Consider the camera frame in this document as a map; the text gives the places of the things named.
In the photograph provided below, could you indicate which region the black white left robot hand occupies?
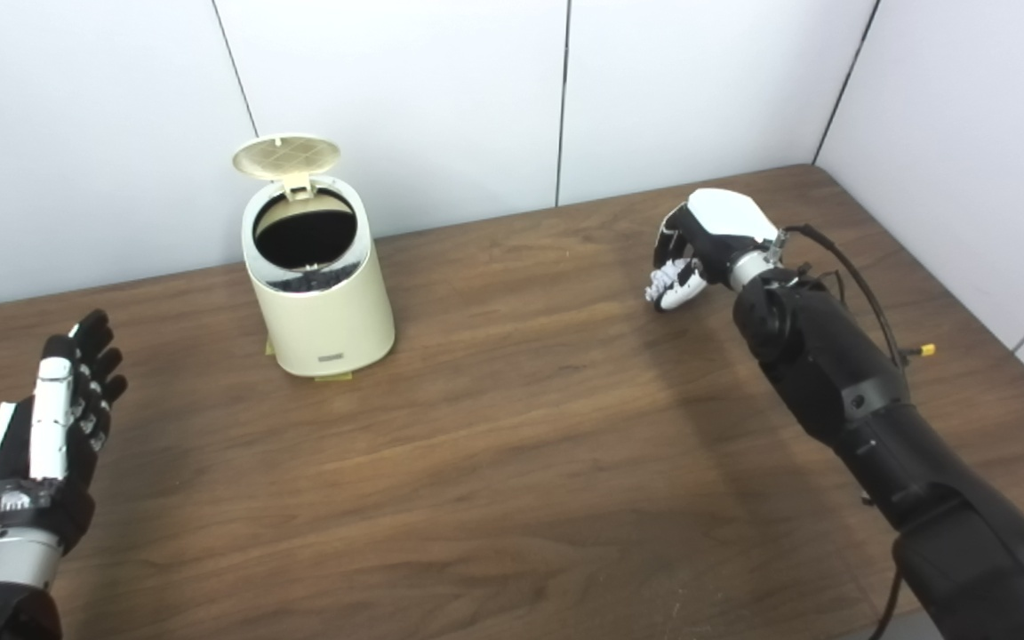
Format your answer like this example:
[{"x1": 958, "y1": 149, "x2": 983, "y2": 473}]
[{"x1": 0, "y1": 308, "x2": 129, "y2": 556}]

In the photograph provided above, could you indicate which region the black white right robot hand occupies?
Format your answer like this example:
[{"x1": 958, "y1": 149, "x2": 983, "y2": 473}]
[{"x1": 645, "y1": 188, "x2": 784, "y2": 314}]

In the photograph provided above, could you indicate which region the white paper ball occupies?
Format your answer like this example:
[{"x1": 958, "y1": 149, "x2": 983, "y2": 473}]
[{"x1": 645, "y1": 260, "x2": 695, "y2": 308}]

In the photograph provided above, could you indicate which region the round cream bin lid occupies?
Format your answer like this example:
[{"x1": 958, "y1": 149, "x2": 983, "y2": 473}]
[{"x1": 232, "y1": 133, "x2": 341, "y2": 201}]

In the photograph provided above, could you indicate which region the cream-colored bin body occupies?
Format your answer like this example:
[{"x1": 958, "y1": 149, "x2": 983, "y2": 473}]
[{"x1": 241, "y1": 175, "x2": 396, "y2": 379}]

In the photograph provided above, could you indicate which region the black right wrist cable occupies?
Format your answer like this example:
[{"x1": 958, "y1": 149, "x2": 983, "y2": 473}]
[{"x1": 779, "y1": 224, "x2": 908, "y2": 640}]

